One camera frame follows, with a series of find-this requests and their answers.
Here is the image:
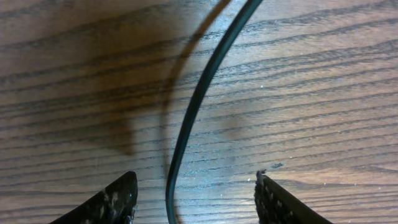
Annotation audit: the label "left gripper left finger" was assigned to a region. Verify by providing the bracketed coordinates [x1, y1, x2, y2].
[50, 171, 138, 224]

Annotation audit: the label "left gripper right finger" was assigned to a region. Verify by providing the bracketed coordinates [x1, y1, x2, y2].
[254, 170, 331, 224]

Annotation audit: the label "black USB cable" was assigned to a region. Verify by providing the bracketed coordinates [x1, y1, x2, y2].
[165, 0, 264, 224]

